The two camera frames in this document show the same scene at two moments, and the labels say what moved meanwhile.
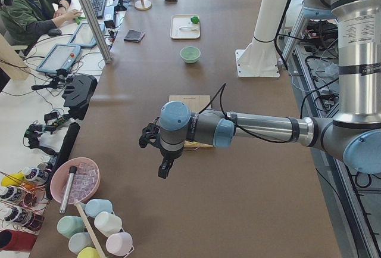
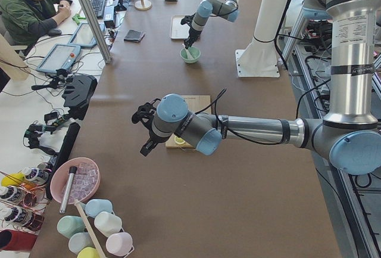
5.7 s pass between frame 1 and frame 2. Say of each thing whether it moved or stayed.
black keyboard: stayed
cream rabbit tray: stayed
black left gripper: moved
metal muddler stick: stayed
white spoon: moved
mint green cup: stayed
